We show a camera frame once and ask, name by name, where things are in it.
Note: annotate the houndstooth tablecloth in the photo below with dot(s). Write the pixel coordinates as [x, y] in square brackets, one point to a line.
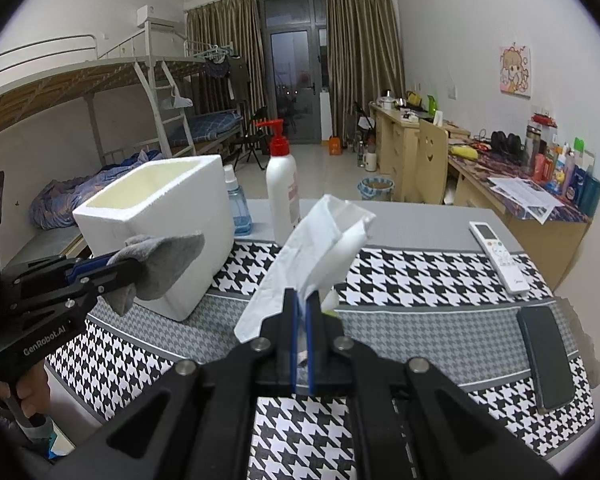
[430, 285]

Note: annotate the round waste basket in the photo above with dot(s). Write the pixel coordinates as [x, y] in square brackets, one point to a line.
[376, 189]

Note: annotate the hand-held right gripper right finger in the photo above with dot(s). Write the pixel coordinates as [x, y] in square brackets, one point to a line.
[312, 320]

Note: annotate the white remote control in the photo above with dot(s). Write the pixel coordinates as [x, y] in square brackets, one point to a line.
[497, 255]

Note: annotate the black smartphone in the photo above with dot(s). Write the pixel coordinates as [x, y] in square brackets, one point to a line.
[545, 355]

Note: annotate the white thermos jug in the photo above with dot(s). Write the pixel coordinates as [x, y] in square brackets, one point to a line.
[371, 157]

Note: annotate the steel pot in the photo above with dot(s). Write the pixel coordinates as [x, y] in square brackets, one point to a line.
[387, 101]

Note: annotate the dark hanging garment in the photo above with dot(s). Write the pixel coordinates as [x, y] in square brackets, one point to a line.
[216, 67]

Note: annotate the white air conditioner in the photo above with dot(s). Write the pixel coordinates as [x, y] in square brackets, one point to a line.
[155, 15]

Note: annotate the white metal bunk bed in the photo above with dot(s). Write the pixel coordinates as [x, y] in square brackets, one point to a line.
[215, 125]
[40, 95]

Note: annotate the cartoon wall poster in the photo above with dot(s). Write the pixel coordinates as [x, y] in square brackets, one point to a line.
[515, 70]

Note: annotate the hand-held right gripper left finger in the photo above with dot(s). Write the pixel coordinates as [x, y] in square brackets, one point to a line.
[292, 320]

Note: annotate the printed paper sheets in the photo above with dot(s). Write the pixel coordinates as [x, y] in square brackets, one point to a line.
[522, 192]

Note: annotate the person's left hand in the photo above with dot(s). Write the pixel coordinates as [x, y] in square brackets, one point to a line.
[30, 390]

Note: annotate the white bunk bed ladder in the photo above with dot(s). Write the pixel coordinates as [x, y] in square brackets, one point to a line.
[172, 120]

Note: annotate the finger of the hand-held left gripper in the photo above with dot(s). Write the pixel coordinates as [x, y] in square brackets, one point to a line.
[87, 271]
[105, 286]

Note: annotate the white lotion pump bottle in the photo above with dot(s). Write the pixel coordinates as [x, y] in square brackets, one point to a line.
[282, 185]

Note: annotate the glass balcony door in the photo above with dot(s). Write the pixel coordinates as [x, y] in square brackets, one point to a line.
[292, 60]

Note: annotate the yellow soft item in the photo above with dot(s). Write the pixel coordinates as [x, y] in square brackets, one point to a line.
[463, 152]

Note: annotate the white cup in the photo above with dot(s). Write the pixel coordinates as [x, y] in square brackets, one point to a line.
[437, 118]

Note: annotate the blue plaid blanket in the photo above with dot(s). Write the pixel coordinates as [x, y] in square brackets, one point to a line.
[65, 200]

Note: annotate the dark green hanging jacket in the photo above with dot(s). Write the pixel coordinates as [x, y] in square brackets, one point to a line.
[237, 80]

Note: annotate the white tissue paper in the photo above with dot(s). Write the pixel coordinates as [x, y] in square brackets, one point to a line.
[310, 245]

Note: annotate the wooden desk with printed cloth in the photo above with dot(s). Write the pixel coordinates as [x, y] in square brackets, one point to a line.
[540, 245]

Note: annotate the row of toiletry bottles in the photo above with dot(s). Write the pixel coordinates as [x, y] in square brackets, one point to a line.
[575, 185]

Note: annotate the white foam box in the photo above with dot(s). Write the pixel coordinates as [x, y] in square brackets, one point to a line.
[215, 200]

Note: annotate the blue spray bottle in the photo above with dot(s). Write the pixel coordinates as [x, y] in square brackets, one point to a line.
[240, 210]

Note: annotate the light wooden desk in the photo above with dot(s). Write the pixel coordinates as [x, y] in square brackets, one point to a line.
[395, 145]

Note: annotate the wooden chair with smiley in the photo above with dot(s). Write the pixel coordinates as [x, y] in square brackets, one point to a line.
[430, 160]

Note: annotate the olive curtain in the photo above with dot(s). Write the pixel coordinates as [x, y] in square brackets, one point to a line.
[220, 25]
[365, 50]

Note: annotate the blue plaid mattress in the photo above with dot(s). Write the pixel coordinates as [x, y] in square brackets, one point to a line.
[215, 125]

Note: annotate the grey sock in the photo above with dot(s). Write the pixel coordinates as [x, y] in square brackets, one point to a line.
[170, 265]

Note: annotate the green bottle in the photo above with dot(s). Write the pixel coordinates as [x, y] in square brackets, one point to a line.
[434, 105]

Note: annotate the orange detergent bottle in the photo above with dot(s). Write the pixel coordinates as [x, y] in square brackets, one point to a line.
[335, 146]

